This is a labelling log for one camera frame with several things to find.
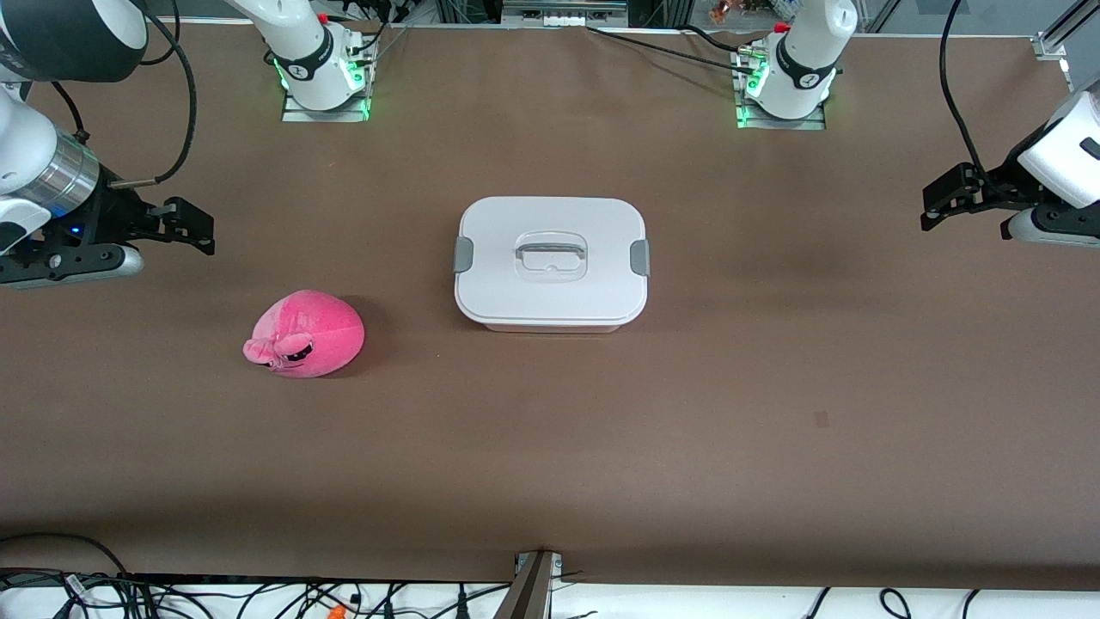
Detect pink plush toy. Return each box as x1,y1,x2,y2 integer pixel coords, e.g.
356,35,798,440
243,290,366,379

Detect white box lid grey clips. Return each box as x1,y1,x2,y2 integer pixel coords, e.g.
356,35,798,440
453,196,651,327

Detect pink storage box base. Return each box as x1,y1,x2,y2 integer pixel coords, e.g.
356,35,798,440
464,313,642,334

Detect white power strip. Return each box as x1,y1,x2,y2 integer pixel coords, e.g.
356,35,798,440
502,0,630,28

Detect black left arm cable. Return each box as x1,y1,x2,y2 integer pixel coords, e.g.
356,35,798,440
938,0,1013,197

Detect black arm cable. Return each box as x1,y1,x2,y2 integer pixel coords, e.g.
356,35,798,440
938,0,1013,197
107,0,199,188

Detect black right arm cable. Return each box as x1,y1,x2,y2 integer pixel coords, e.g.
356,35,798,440
107,0,199,188

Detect aluminium frame corner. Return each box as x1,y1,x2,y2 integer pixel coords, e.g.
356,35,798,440
1031,0,1100,63

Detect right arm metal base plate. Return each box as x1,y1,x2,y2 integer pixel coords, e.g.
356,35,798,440
281,47,374,123

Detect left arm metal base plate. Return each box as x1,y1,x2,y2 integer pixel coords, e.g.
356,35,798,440
733,45,828,132

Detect black looped cable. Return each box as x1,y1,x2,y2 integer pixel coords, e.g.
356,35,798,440
0,532,131,594

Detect thin black table cable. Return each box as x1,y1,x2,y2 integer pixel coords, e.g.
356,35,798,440
586,25,759,75

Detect aluminium profile post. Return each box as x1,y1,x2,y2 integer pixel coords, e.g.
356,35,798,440
493,550,565,619

